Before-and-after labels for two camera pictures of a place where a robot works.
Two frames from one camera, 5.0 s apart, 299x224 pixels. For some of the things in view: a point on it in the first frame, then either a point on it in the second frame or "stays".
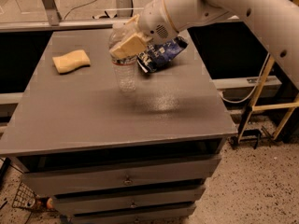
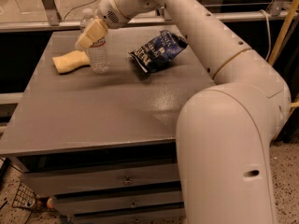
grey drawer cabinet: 107,156 stays
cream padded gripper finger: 134,45 to 96,31
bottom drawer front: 149,216 stays
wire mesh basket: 24,198 stays
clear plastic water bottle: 124,70 to 98,54
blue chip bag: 161,54 stays
